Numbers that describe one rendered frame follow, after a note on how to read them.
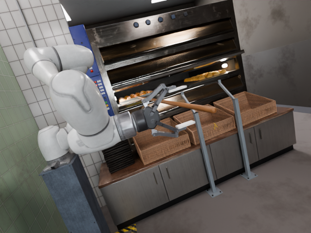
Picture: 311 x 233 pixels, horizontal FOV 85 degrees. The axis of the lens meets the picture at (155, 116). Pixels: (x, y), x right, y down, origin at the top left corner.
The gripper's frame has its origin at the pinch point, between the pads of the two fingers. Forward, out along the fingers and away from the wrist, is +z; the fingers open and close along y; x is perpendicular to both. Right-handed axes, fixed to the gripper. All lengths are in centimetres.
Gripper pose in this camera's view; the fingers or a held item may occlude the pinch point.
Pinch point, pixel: (186, 105)
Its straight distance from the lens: 63.2
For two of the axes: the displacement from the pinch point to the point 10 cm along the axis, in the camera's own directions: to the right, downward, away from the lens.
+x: 2.4, 1.5, -9.6
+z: 9.3, -3.1, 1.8
